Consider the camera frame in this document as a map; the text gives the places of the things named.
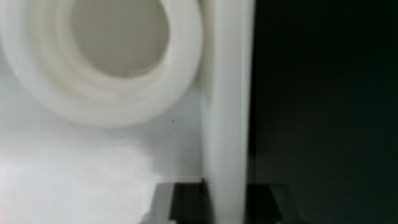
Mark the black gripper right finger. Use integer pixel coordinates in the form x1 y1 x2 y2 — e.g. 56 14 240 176
246 184 304 224

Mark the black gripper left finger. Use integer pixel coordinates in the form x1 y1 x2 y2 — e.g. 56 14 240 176
141 182 210 224

